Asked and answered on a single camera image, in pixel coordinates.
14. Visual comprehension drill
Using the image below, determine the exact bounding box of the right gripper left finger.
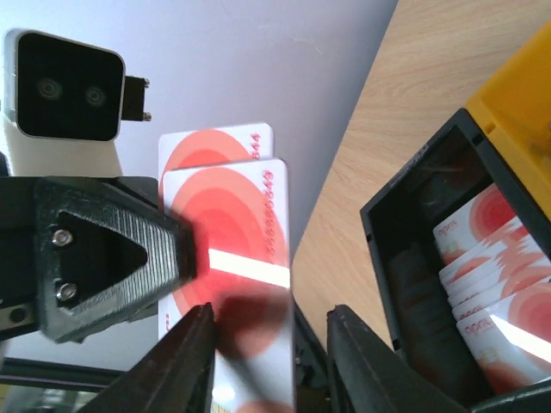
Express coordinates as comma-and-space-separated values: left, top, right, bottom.
81, 303, 216, 413

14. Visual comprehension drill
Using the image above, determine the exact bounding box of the red white card stack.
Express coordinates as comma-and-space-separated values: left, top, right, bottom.
433, 184, 550, 393

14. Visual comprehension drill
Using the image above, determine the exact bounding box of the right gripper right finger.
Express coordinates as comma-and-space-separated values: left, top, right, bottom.
327, 305, 466, 412

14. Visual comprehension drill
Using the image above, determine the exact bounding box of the yellow card bin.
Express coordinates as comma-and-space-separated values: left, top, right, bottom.
465, 23, 550, 215

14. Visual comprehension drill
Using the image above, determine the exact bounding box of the black bin with red cards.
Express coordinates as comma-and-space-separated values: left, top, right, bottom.
360, 109, 550, 412

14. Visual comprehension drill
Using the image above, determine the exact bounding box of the red circle card front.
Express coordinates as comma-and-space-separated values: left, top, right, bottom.
158, 158, 295, 412

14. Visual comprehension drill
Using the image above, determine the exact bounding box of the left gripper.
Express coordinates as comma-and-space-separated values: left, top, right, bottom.
1, 176, 196, 344

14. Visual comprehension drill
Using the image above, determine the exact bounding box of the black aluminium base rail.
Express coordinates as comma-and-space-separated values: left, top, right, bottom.
1, 358, 125, 392

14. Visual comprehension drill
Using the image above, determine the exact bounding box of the red circle card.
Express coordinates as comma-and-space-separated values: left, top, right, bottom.
158, 158, 295, 412
158, 122, 274, 178

